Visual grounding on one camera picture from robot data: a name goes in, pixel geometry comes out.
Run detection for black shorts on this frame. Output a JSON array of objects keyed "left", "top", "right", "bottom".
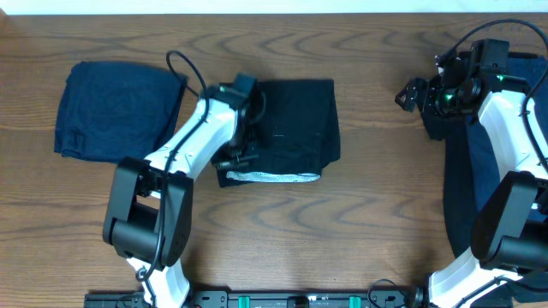
[{"left": 211, "top": 79, "right": 341, "bottom": 187}]

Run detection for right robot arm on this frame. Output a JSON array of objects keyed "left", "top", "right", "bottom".
[{"left": 395, "top": 73, "right": 547, "bottom": 307}]

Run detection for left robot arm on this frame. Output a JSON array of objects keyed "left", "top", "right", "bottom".
[{"left": 103, "top": 82, "right": 266, "bottom": 307}]

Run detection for blue garment in pile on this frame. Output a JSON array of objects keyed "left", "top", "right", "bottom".
[{"left": 467, "top": 56, "right": 547, "bottom": 210}]

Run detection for black garment under pile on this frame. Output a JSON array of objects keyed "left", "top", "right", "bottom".
[{"left": 421, "top": 50, "right": 548, "bottom": 305}]

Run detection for folded navy blue garment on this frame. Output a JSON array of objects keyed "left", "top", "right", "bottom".
[{"left": 54, "top": 61, "right": 187, "bottom": 163}]

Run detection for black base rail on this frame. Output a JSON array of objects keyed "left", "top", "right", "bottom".
[{"left": 83, "top": 289, "right": 420, "bottom": 308}]

